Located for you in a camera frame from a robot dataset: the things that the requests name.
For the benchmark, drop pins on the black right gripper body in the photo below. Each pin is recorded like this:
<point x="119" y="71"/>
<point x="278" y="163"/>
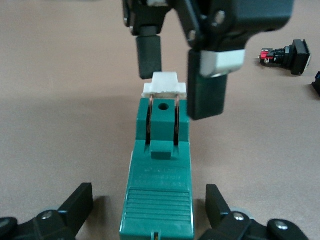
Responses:
<point x="262" y="15"/>

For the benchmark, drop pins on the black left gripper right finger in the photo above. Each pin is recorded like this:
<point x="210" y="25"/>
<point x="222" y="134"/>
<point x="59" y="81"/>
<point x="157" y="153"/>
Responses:
<point x="232" y="227"/>

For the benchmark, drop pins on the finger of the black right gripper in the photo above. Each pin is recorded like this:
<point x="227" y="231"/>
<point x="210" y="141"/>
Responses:
<point x="207" y="95"/>
<point x="148" y="55"/>

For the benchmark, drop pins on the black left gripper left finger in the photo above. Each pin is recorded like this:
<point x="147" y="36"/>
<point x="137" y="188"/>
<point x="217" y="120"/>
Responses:
<point x="62" y="220"/>

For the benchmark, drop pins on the brown table cover mat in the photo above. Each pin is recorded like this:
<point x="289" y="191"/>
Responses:
<point x="50" y="100"/>

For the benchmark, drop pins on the black square pushbutton switch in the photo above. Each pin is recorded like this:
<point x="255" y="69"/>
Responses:
<point x="297" y="57"/>

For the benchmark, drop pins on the green mushroom pushbutton switch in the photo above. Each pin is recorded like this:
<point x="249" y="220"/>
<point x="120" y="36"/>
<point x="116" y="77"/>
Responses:
<point x="317" y="86"/>

